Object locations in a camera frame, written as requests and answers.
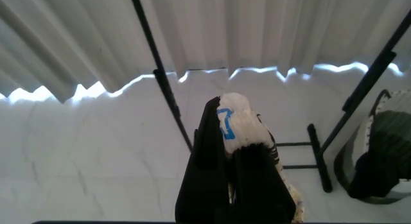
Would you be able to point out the black garment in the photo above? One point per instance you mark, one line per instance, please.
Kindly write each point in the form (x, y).
(372, 176)

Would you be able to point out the cream printed garment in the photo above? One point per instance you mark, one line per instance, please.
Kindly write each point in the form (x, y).
(241, 121)

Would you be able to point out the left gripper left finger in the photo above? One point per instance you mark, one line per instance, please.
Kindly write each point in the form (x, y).
(205, 172)

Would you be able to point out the white laundry basket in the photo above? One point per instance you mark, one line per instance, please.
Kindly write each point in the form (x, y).
(390, 131)

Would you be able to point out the white curtain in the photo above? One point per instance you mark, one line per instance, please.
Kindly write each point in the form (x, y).
(224, 28)

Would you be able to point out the black clothes rack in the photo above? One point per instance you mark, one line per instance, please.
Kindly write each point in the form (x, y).
(369, 80)

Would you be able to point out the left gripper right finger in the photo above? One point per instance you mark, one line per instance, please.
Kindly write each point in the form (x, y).
(263, 192)

